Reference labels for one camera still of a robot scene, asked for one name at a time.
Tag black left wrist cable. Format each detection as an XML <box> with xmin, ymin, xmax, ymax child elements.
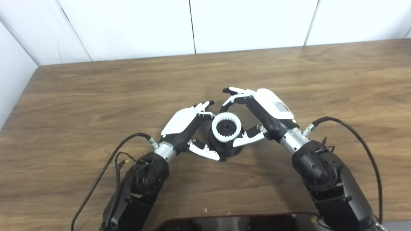
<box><xmin>71</xmin><ymin>133</ymin><xmax>160</xmax><ymax>231</ymax></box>

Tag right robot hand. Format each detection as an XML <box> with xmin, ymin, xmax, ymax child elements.
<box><xmin>220</xmin><ymin>87</ymin><xmax>300</xmax><ymax>148</ymax></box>

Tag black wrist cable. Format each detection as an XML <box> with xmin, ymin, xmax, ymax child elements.
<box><xmin>302</xmin><ymin>116</ymin><xmax>384</xmax><ymax>225</ymax></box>
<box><xmin>71</xmin><ymin>133</ymin><xmax>160</xmax><ymax>231</ymax></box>

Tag thin right arm wires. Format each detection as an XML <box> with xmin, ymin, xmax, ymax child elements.
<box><xmin>316</xmin><ymin>137</ymin><xmax>337</xmax><ymax>154</ymax></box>

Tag white ring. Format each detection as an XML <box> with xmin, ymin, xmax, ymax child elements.
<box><xmin>212</xmin><ymin>112</ymin><xmax>241</xmax><ymax>143</ymax></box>

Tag thin left arm wires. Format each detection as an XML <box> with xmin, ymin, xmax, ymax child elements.
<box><xmin>114</xmin><ymin>151</ymin><xmax>142</xmax><ymax>190</ymax></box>

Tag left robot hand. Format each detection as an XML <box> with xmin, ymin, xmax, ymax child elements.
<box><xmin>160</xmin><ymin>101</ymin><xmax>226</xmax><ymax>162</ymax></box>

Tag thin arm wires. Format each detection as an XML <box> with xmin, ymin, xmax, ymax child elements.
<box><xmin>316</xmin><ymin>137</ymin><xmax>337</xmax><ymax>154</ymax></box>
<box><xmin>114</xmin><ymin>151</ymin><xmax>142</xmax><ymax>190</ymax></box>

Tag round black part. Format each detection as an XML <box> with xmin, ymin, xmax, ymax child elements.
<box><xmin>208</xmin><ymin>121</ymin><xmax>248</xmax><ymax>158</ymax></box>

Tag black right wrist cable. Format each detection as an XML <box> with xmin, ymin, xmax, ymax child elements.
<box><xmin>302</xmin><ymin>116</ymin><xmax>384</xmax><ymax>225</ymax></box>

